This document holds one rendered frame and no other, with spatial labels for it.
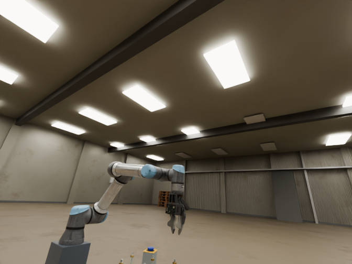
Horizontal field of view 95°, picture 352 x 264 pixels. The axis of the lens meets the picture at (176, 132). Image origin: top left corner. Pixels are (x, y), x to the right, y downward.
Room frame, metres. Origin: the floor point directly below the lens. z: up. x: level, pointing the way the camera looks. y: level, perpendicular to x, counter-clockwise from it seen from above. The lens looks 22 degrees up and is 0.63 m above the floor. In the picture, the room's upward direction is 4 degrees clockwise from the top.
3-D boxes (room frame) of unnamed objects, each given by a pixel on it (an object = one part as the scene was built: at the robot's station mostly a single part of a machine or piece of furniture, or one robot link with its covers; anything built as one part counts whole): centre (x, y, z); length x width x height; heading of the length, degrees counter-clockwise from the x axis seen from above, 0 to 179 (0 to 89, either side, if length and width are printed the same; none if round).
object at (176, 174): (1.01, -0.03, 0.76); 0.09 x 0.08 x 0.11; 55
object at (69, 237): (1.34, 0.66, 0.35); 0.15 x 0.15 x 0.10
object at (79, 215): (1.34, 0.66, 0.47); 0.13 x 0.12 x 0.14; 145
